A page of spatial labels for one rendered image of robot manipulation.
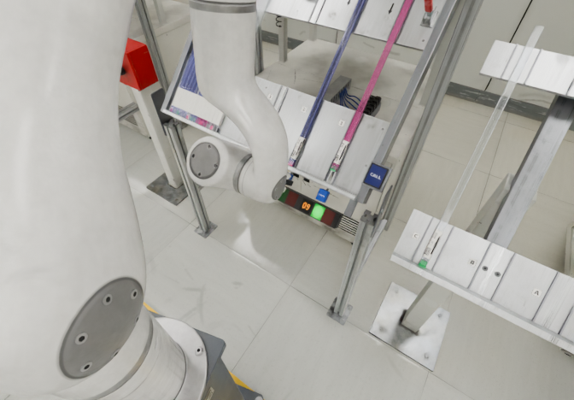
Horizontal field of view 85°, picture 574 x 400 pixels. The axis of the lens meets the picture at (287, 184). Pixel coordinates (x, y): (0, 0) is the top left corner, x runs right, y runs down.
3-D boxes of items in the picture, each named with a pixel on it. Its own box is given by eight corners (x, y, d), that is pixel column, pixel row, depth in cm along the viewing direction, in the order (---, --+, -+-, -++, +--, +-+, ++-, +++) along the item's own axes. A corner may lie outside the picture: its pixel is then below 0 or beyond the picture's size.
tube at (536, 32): (424, 267, 64) (425, 268, 63) (418, 264, 64) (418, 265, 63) (541, 30, 60) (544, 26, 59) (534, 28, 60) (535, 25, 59)
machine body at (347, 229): (363, 257, 146) (397, 159, 100) (244, 194, 172) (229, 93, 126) (408, 173, 183) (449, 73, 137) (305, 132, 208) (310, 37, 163)
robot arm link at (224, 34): (313, 9, 41) (292, 192, 59) (219, -7, 47) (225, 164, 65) (277, 14, 35) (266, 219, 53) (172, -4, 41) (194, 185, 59)
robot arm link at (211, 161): (272, 157, 61) (235, 143, 65) (237, 145, 49) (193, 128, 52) (258, 197, 62) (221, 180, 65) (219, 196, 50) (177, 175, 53)
